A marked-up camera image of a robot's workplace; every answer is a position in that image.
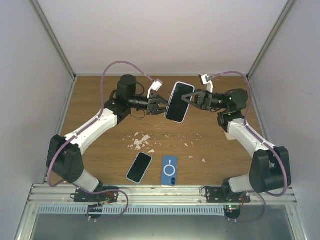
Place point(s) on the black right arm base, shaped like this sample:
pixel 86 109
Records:
pixel 216 194

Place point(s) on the lavender phone case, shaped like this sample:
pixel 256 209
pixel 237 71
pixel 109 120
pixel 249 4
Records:
pixel 186 112

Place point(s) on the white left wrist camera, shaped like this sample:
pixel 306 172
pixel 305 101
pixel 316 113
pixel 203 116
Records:
pixel 155 86

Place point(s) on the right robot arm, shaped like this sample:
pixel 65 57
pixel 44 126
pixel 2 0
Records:
pixel 270 167

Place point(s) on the white slotted cable duct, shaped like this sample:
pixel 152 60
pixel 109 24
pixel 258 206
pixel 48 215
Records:
pixel 134 209

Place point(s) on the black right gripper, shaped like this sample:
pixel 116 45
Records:
pixel 202 99

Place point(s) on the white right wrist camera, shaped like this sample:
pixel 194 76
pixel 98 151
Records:
pixel 207 80

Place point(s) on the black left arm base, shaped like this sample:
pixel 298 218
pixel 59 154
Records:
pixel 111 196

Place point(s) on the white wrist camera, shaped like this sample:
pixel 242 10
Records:
pixel 155 86
pixel 207 80

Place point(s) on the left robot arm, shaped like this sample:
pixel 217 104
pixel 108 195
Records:
pixel 65 154

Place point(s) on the phone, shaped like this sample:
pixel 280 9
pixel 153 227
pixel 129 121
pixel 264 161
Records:
pixel 139 168

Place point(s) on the aluminium front rail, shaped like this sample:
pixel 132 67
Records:
pixel 149 195

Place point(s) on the white phone stand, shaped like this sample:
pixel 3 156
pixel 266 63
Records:
pixel 229 137

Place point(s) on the blue magsafe phone case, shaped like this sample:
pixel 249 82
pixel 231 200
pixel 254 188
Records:
pixel 169 171

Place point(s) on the white debris pile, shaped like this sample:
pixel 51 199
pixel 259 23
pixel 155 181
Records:
pixel 141 141

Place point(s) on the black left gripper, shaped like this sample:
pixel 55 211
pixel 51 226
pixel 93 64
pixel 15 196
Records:
pixel 153 100

